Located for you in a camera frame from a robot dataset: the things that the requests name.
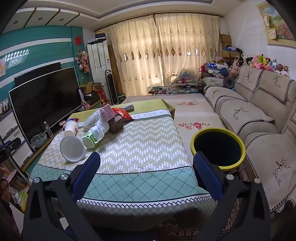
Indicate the row of plush toys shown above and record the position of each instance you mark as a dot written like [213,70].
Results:
[261,61]

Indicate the stack of cardboard boxes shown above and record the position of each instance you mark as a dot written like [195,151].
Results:
[225,44]

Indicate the cream embroidered curtain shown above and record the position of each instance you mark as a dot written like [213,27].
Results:
[187,41]
[134,58]

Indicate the grey oblong packet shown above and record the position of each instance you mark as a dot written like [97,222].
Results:
[128,107]

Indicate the white drawer cabinet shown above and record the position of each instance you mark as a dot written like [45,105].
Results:
[11,129]

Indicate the green and white cup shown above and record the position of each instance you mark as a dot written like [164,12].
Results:
[89,140]

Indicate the pink box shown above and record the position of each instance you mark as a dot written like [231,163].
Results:
[106,112]

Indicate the clear water bottle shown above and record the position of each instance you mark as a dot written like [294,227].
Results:
[48,129]

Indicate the dark green box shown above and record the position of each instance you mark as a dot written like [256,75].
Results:
[121,98]

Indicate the floral cream sheet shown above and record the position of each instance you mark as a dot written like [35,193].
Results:
[194,109]

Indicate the black tower fan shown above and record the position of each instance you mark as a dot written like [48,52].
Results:
[112,85]

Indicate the white printed paper cup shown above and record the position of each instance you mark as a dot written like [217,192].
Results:
[70,128]

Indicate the beige sofa with covers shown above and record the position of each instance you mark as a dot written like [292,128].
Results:
[242,115]

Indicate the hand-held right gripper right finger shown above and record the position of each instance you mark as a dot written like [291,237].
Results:
[205,173]

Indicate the stack of books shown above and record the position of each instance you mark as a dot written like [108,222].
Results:
[16,185]

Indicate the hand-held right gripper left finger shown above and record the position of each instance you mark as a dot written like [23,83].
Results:
[86,171]

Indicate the glass coffee table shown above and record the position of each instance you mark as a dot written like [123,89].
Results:
[173,89]

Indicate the person's left hand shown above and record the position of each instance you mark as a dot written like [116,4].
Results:
[5,185]

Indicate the yellow rimmed dark bin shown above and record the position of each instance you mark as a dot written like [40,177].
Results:
[217,148]

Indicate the clear plastic bag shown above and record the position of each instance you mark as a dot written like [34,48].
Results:
[97,120]

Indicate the red round wall ornament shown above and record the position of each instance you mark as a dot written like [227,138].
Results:
[78,40]

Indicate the black flat television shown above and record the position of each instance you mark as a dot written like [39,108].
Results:
[44,102]

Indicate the grey neck pillow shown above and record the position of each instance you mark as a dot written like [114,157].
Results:
[229,83]

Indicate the red box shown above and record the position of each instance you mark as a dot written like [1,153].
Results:
[101,95]

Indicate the artificial flower decoration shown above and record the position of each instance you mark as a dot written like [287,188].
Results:
[83,61]

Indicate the framed flower picture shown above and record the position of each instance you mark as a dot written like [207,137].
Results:
[284,27]

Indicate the red snack packet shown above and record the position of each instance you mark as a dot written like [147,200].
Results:
[122,114]

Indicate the brown house-shaped box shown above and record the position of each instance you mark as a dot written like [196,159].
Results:
[115,125]

